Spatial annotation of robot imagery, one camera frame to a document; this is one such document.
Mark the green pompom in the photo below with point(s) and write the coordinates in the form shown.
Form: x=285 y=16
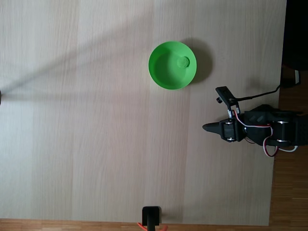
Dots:
x=183 y=62

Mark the green plastic bowl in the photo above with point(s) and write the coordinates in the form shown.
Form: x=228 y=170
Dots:
x=163 y=72

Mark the black table clamp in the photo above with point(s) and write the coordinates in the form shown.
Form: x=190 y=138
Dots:
x=151 y=215

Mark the black furniture with white label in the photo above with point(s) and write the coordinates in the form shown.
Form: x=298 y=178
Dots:
x=296 y=36

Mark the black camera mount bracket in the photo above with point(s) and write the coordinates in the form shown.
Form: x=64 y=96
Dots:
x=225 y=93

